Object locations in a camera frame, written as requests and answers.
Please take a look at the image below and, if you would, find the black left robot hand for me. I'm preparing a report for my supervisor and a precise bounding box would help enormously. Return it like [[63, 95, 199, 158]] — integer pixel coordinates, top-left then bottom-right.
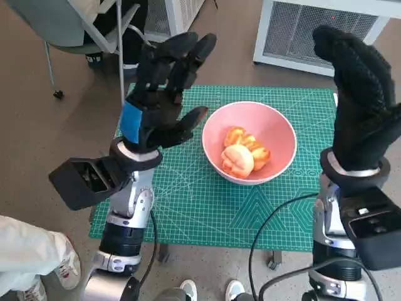
[[120, 31, 217, 154]]

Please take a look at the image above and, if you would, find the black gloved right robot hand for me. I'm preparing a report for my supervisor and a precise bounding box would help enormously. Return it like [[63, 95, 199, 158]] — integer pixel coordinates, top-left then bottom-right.
[[312, 24, 401, 172]]

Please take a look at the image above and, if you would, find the long toy bread loaf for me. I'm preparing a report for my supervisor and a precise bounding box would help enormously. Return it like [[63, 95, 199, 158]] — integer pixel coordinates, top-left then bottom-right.
[[223, 125, 271, 172]]

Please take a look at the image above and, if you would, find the pink bowl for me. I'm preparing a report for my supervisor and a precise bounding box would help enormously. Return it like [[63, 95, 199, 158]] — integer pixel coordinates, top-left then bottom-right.
[[201, 102, 298, 186]]

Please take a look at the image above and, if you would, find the round toy bread bun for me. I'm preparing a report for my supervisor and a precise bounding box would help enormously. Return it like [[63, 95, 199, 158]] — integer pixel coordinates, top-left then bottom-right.
[[221, 144, 255, 179]]

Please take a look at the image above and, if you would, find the seated person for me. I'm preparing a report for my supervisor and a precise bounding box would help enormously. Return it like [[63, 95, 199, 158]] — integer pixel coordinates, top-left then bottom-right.
[[92, 0, 151, 71]]

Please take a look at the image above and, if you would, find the small white mesh cabinet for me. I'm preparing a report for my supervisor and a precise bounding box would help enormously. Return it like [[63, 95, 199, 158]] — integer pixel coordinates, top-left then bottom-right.
[[143, 0, 206, 43]]

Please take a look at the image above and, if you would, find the green cutting mat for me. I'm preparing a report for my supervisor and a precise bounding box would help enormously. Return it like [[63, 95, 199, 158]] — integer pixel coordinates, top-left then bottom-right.
[[90, 85, 338, 251]]

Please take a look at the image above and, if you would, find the large white mesh cabinet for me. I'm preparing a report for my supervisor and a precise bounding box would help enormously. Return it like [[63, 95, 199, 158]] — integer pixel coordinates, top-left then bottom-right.
[[253, 0, 391, 78]]

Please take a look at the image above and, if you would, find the grey chair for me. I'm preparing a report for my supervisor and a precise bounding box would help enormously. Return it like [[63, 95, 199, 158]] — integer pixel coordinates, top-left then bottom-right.
[[4, 0, 157, 100]]

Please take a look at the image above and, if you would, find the table leg with caster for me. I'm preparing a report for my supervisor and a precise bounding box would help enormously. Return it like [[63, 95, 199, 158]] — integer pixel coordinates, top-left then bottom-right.
[[266, 250, 283, 270]]

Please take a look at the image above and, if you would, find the white shoe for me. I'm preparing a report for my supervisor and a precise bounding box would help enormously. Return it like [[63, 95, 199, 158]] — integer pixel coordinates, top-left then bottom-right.
[[225, 280, 244, 301], [179, 280, 198, 301]]

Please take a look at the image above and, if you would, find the standing person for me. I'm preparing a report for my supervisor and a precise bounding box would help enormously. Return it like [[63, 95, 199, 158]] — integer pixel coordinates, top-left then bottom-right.
[[0, 214, 81, 301]]

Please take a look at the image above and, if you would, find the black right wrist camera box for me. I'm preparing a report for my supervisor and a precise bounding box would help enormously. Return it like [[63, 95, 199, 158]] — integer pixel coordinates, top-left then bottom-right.
[[340, 186, 401, 271]]

